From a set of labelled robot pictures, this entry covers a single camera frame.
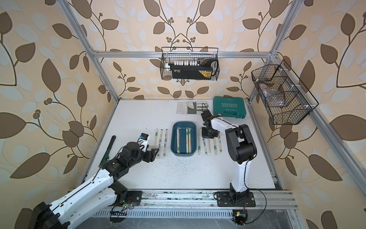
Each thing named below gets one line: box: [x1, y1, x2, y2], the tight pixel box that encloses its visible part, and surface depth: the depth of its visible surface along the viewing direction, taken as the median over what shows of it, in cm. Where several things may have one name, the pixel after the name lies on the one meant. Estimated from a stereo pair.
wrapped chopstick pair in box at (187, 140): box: [185, 128, 189, 154], surface depth 98 cm
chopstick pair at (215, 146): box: [213, 136, 218, 156], surface depth 96 cm
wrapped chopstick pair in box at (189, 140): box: [188, 127, 192, 154], surface depth 98 cm
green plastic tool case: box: [213, 96, 247, 119], surface depth 113 cm
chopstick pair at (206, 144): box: [203, 137, 209, 155], surface depth 97 cm
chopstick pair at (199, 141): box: [198, 127, 201, 156], surface depth 98 cm
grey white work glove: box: [176, 101, 209, 115], surface depth 118 cm
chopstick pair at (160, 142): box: [157, 128, 163, 157], surface depth 100 cm
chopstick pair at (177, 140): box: [176, 128, 180, 154], surface depth 97 cm
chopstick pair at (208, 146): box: [207, 138, 212, 154], surface depth 96 cm
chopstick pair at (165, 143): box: [162, 127, 168, 156], surface depth 98 cm
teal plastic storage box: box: [170, 121, 197, 157], surface depth 98 cm
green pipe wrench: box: [98, 135, 116, 168], surface depth 91 cm
